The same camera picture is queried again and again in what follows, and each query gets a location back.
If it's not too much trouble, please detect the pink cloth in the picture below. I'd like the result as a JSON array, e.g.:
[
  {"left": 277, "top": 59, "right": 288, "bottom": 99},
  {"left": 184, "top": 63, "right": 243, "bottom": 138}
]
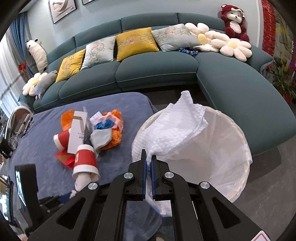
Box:
[{"left": 94, "top": 113, "right": 123, "bottom": 130}]

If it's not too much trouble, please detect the blue grey table cloth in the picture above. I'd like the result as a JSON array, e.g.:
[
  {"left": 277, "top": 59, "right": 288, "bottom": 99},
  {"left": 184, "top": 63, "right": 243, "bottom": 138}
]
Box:
[{"left": 7, "top": 92, "right": 162, "bottom": 240}]

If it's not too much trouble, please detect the blue wrapper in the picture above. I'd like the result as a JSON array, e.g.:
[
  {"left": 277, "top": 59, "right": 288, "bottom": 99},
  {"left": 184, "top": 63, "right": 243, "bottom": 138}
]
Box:
[{"left": 94, "top": 119, "right": 114, "bottom": 130}]

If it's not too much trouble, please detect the white flower pillow upper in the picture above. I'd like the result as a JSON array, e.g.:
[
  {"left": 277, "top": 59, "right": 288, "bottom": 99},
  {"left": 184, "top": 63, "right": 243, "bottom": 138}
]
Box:
[{"left": 185, "top": 23, "right": 230, "bottom": 52}]

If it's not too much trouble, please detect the light grey cushion left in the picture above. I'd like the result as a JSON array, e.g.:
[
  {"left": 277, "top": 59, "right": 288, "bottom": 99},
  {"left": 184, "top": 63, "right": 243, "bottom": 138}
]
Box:
[{"left": 80, "top": 36, "right": 116, "bottom": 70}]

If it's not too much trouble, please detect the dark green curved sofa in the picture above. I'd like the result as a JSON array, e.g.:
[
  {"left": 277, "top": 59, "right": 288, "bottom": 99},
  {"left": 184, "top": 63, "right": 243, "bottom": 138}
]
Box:
[{"left": 18, "top": 11, "right": 293, "bottom": 156}]

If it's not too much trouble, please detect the white flower pillow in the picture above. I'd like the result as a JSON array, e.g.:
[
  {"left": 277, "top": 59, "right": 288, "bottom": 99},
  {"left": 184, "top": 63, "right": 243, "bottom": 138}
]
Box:
[
  {"left": 185, "top": 23, "right": 230, "bottom": 52},
  {"left": 211, "top": 39, "right": 252, "bottom": 62}
]

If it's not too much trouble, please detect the red paper cup front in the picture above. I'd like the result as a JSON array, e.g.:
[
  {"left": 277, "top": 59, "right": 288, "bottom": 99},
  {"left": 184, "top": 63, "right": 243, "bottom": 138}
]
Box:
[{"left": 72, "top": 144, "right": 100, "bottom": 192}]

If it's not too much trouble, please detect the red paper cup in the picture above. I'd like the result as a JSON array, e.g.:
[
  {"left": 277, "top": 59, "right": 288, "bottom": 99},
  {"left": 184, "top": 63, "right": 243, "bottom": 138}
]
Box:
[
  {"left": 72, "top": 144, "right": 100, "bottom": 192},
  {"left": 53, "top": 129, "right": 70, "bottom": 151}
]

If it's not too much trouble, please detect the yellow cushion left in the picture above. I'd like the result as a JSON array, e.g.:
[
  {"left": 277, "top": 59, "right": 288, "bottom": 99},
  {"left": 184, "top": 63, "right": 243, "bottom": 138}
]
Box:
[{"left": 55, "top": 49, "right": 86, "bottom": 83}]

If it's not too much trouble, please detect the white paper towel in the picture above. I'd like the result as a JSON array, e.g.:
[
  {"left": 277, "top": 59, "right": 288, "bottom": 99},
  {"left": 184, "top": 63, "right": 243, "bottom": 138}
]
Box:
[{"left": 143, "top": 90, "right": 209, "bottom": 217}]

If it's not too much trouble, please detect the blue patterned cloth on sofa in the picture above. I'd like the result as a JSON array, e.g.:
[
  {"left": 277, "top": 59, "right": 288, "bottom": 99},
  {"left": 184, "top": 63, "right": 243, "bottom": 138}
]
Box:
[{"left": 177, "top": 48, "right": 199, "bottom": 56}]

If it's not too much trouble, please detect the red paper cup back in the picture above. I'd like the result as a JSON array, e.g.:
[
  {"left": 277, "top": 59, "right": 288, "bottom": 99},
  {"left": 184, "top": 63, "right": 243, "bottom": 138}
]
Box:
[{"left": 53, "top": 129, "right": 70, "bottom": 151}]

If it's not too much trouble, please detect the blue curtain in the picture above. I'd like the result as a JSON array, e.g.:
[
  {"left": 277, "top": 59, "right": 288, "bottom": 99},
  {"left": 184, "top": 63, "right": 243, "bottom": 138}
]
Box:
[{"left": 10, "top": 12, "right": 33, "bottom": 78}]

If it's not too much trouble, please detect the yellow cushion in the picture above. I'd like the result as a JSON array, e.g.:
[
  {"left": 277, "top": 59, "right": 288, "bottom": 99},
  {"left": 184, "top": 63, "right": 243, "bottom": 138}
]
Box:
[
  {"left": 116, "top": 27, "right": 159, "bottom": 62},
  {"left": 55, "top": 49, "right": 86, "bottom": 83}
]

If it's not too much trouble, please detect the light grey cushion right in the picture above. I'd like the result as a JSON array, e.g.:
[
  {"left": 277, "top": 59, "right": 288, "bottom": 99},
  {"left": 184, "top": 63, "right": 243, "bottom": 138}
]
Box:
[{"left": 151, "top": 24, "right": 201, "bottom": 52}]

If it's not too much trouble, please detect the white chair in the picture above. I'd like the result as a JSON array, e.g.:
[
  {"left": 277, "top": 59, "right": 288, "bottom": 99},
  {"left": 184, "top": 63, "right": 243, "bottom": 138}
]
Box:
[{"left": 0, "top": 105, "right": 34, "bottom": 158}]

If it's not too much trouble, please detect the light grey cushion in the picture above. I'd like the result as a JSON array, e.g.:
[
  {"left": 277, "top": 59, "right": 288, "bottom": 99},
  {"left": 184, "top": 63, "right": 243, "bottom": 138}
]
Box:
[
  {"left": 151, "top": 24, "right": 201, "bottom": 52},
  {"left": 80, "top": 36, "right": 116, "bottom": 70}
]

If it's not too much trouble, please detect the white flower pillow lower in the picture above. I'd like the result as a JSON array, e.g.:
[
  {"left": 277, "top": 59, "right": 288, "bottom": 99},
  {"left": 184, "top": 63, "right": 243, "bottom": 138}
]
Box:
[{"left": 211, "top": 39, "right": 252, "bottom": 62}]

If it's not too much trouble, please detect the potted flower plant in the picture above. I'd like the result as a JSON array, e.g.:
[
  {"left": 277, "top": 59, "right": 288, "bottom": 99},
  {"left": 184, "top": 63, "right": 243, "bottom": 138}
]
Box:
[{"left": 267, "top": 56, "right": 295, "bottom": 103}]

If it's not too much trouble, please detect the orange plastic bag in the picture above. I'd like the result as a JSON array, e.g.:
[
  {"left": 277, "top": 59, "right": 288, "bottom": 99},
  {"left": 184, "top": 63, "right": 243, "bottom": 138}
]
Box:
[{"left": 60, "top": 109, "right": 124, "bottom": 151}]

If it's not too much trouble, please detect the framed wall picture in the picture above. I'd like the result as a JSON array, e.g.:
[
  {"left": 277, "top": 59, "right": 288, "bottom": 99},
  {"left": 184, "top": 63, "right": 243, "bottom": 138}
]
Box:
[{"left": 49, "top": 0, "right": 77, "bottom": 24}]

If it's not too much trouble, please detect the red envelope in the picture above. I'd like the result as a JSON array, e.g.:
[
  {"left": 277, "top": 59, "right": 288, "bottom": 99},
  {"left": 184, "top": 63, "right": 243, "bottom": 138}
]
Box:
[{"left": 55, "top": 150, "right": 75, "bottom": 169}]

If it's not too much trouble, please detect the yellow cushion centre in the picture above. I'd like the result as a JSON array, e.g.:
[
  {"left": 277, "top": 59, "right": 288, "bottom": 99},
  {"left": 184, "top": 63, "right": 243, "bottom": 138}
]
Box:
[{"left": 116, "top": 27, "right": 159, "bottom": 62}]

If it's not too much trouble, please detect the white cardboard box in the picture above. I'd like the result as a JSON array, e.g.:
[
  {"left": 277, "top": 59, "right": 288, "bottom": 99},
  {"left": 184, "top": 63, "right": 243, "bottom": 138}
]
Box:
[{"left": 67, "top": 111, "right": 87, "bottom": 154}]

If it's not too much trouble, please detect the red white plush monkey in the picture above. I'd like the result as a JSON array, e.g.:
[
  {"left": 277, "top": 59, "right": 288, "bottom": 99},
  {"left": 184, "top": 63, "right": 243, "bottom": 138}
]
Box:
[{"left": 220, "top": 4, "right": 249, "bottom": 42}]

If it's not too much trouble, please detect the grey plush mouse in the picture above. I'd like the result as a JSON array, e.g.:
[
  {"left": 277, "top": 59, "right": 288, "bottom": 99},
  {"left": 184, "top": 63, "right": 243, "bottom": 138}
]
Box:
[{"left": 34, "top": 70, "right": 58, "bottom": 100}]

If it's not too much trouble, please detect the white plush animal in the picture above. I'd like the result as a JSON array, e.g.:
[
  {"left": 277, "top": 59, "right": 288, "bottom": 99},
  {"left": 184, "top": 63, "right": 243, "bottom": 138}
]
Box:
[{"left": 26, "top": 39, "right": 48, "bottom": 73}]

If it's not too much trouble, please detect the white lined trash bin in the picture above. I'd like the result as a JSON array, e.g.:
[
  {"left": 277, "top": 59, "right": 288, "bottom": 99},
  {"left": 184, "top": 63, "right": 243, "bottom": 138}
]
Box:
[{"left": 131, "top": 105, "right": 253, "bottom": 204}]

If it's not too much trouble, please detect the red wall decoration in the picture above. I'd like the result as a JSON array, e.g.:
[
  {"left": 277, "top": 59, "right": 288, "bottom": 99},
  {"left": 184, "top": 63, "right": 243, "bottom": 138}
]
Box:
[{"left": 261, "top": 0, "right": 276, "bottom": 57}]

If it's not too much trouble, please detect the white flower pillow left end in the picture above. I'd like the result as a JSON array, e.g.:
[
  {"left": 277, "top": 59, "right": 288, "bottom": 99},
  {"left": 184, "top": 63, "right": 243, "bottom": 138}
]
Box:
[{"left": 22, "top": 72, "right": 48, "bottom": 96}]

